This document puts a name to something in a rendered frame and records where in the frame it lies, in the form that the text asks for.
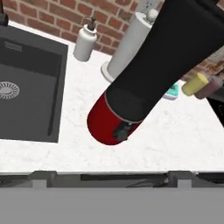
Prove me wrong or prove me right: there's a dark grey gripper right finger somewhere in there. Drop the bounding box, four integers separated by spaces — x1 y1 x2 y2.
167 171 224 189

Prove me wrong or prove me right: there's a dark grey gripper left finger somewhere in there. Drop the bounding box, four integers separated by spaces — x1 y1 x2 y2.
0 171 58 189

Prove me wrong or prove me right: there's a red and black blender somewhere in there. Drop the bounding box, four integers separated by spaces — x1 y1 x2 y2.
87 0 224 146

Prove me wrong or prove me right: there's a teal sponge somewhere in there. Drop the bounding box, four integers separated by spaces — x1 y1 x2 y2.
162 81 179 102

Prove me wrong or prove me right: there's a dark grey sink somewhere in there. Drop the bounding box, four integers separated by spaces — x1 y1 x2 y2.
0 24 69 144

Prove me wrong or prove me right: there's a yellow cylinder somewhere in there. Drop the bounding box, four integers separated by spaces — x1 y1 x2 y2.
181 72 210 97

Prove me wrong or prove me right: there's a brown cylinder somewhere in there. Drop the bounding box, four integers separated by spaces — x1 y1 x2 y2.
194 76 224 101

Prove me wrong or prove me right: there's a white soap dispenser bottle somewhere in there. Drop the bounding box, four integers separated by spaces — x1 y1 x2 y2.
73 16 99 63

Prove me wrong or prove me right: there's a white paper towel roll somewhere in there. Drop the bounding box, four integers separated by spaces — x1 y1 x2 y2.
100 8 161 83

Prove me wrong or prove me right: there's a black tap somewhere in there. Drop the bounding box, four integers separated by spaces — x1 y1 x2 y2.
0 0 10 27

